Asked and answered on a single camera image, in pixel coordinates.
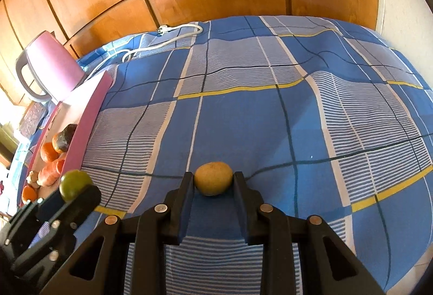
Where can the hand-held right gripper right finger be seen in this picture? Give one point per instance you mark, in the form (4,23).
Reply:
(243,213)

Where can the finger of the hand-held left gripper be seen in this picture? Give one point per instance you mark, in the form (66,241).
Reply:
(86,202)
(37,213)

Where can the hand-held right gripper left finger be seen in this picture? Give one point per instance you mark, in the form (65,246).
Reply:
(185,213)

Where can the orange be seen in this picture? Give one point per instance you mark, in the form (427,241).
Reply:
(49,151)
(28,195)

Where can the green lime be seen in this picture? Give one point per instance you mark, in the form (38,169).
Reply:
(75,184)

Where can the orange carrot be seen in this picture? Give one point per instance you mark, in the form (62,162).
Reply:
(50,175)

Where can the small yellow potato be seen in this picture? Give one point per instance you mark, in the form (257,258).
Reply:
(213,178)

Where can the pink tray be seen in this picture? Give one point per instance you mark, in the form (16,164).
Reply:
(91,112)

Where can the green box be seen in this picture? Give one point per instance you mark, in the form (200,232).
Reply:
(8,146)

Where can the silver patterned packet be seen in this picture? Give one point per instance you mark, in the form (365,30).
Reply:
(32,119)

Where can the blue plaid bedsheet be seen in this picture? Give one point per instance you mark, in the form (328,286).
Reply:
(236,119)

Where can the pink electric kettle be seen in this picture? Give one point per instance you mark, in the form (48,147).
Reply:
(54,68)

